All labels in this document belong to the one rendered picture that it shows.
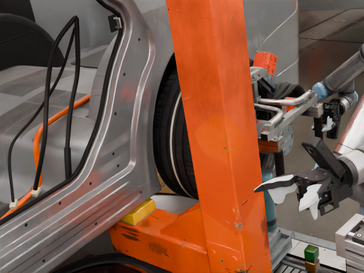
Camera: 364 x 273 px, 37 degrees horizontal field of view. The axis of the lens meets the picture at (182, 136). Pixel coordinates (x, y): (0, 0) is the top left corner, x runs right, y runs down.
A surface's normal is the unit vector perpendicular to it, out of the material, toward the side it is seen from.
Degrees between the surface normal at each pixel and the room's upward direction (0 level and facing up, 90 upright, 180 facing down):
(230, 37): 90
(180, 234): 90
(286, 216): 0
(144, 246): 90
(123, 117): 90
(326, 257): 0
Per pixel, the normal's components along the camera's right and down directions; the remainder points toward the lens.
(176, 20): -0.61, 0.41
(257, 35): 0.77, 0.15
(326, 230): -0.15, -0.90
